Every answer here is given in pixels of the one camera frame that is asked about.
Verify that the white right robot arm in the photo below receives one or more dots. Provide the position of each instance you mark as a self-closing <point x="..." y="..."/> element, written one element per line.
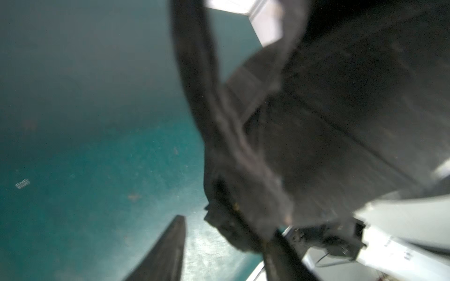
<point x="354" y="240"/>

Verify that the black baseball cap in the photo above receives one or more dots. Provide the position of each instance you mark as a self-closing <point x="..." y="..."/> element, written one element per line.
<point x="349" y="106"/>

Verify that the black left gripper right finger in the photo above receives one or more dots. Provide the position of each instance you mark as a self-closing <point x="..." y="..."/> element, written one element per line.
<point x="282" y="262"/>

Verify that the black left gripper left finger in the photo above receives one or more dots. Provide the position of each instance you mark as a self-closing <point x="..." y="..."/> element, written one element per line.
<point x="164" y="262"/>

